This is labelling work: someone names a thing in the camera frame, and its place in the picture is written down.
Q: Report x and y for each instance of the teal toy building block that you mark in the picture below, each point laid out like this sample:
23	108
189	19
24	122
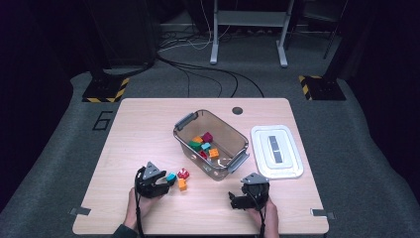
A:
171	177

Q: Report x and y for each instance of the translucent grey plastic container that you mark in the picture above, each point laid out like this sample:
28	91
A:
228	132

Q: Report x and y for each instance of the sea green toy building block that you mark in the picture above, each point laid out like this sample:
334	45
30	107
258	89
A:
194	145

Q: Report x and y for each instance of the dark cabinet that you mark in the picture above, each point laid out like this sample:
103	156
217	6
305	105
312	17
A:
132	33

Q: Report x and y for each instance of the person's right hand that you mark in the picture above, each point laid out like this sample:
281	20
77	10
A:
269	221

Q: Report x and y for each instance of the magenta toy building block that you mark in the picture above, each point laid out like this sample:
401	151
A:
207	137

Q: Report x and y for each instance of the orange toy building block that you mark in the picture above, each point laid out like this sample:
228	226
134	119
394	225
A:
197	139
214	152
182	184

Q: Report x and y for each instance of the grey tape strip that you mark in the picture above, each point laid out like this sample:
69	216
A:
80	211
320	212

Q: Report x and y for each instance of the white plastic container lid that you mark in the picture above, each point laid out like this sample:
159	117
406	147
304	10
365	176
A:
264	165

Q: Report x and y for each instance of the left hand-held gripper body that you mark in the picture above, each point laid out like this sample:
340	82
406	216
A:
147	186

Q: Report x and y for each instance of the white metal table frame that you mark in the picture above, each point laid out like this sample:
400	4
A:
251	18

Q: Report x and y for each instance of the light cyan toy building block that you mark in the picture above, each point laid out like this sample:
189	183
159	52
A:
205	146

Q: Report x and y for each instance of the person's left hand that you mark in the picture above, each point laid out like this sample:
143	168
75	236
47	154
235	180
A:
138	211

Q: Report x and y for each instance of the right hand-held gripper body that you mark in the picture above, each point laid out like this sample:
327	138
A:
256	195

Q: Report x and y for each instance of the black stand base hazard stripes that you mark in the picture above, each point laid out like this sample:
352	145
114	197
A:
104	89
325	88

